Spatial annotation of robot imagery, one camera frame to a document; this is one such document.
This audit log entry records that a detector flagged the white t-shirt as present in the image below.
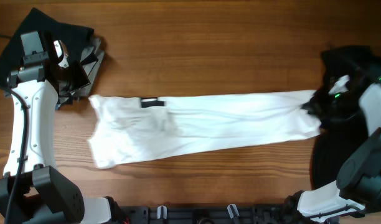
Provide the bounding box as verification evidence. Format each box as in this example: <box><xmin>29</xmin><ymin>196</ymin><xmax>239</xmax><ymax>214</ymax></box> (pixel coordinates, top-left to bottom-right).
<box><xmin>88</xmin><ymin>90</ymin><xmax>321</xmax><ymax>169</ymax></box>

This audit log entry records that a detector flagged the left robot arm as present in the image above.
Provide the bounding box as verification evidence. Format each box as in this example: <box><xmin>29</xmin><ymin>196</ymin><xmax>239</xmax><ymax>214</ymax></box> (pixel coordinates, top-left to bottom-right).
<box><xmin>0</xmin><ymin>31</ymin><xmax>121</xmax><ymax>223</ymax></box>

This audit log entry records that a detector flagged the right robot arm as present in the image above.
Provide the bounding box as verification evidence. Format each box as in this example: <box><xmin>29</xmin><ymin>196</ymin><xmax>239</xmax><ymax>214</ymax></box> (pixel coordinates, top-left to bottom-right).
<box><xmin>279</xmin><ymin>63</ymin><xmax>381</xmax><ymax>223</ymax></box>

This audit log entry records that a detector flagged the black unfolded garment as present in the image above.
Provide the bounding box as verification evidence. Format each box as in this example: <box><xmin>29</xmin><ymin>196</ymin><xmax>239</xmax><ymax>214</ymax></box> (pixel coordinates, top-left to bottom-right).
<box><xmin>311</xmin><ymin>45</ymin><xmax>381</xmax><ymax>189</ymax></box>

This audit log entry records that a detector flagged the black folded shirt on stack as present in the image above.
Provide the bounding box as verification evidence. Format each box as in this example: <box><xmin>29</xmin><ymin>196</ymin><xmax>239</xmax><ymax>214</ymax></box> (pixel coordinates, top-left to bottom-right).
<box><xmin>0</xmin><ymin>8</ymin><xmax>94</xmax><ymax>86</ymax></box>

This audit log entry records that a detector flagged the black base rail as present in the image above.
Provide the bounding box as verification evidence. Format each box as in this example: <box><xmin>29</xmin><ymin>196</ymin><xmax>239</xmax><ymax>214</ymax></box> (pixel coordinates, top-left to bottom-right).
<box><xmin>121</xmin><ymin>204</ymin><xmax>299</xmax><ymax>224</ymax></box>

